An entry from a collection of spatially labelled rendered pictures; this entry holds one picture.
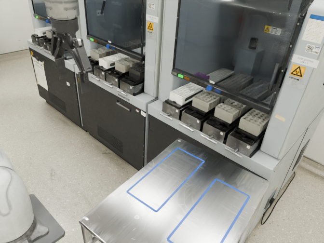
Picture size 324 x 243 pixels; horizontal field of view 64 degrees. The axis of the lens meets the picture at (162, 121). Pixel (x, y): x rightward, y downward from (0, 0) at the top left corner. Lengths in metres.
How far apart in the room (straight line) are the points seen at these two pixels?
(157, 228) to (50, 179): 1.51
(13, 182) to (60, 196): 1.23
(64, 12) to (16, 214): 0.63
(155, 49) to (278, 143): 0.88
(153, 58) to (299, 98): 0.87
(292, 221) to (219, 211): 1.28
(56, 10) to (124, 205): 0.65
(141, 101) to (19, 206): 1.04
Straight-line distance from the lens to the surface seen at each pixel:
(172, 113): 1.57
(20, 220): 1.01
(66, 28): 0.82
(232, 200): 1.05
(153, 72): 1.71
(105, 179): 2.21
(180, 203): 0.99
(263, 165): 1.38
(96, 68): 2.05
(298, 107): 1.29
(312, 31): 1.20
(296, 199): 2.39
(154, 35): 1.63
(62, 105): 2.81
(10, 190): 0.94
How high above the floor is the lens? 1.58
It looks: 34 degrees down
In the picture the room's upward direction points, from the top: 4 degrees clockwise
